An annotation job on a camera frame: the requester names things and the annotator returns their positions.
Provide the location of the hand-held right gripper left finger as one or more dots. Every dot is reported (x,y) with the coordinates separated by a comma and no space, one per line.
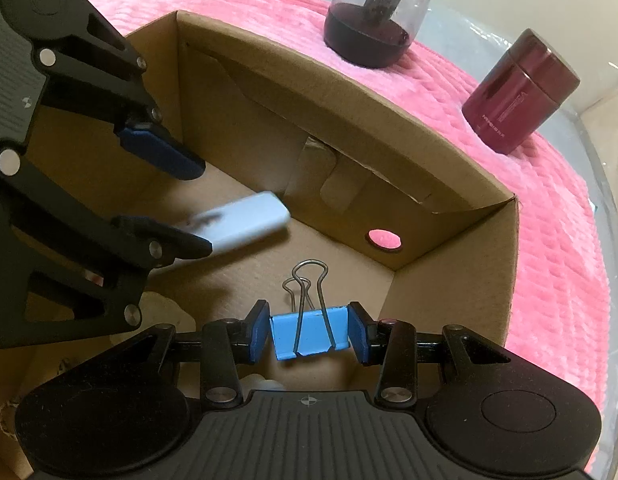
(259,331)

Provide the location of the cardboard box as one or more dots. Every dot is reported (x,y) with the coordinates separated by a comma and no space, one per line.
(289,100)

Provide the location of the maroon metal canister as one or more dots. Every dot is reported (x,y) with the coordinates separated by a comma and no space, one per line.
(519,95)

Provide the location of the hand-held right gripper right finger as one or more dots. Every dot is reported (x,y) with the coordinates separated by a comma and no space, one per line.
(359,334)

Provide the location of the white plastic case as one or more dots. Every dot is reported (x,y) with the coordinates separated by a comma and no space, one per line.
(249,220)

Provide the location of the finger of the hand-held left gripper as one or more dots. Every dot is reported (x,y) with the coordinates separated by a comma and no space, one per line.
(161,152)
(139,240)

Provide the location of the dark glass jar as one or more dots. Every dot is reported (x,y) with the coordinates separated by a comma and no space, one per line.
(376,20)

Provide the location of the blue binder clip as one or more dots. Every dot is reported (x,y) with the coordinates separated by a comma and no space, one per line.
(309,332)

